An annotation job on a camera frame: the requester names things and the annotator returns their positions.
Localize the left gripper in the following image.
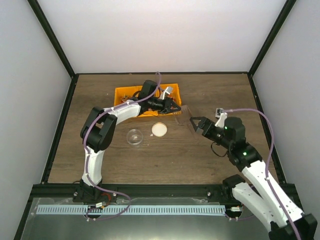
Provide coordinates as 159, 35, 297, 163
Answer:
147, 96, 181, 114

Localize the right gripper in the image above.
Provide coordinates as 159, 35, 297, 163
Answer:
190, 117, 233, 150

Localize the orange bin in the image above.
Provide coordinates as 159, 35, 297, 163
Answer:
155, 83, 182, 115
113, 85, 142, 106
137, 110, 159, 118

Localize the brown plastic scoop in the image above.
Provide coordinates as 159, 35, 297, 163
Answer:
173, 105, 199, 142

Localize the clear plastic jar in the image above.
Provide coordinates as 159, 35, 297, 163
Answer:
126, 129, 144, 147

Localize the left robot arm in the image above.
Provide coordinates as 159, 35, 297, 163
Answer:
80, 80, 181, 202

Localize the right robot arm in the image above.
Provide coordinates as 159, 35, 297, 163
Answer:
190, 113, 318, 240

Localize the gold jar lid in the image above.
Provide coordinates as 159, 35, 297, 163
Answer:
151, 122, 168, 138

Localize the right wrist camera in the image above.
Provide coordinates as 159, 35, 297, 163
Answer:
215, 108, 228, 128

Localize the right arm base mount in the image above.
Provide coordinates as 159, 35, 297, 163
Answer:
205, 183, 240, 205

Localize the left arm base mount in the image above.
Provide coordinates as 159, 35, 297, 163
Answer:
72, 186, 117, 204

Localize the black aluminium frame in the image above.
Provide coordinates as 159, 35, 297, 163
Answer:
14, 0, 296, 240

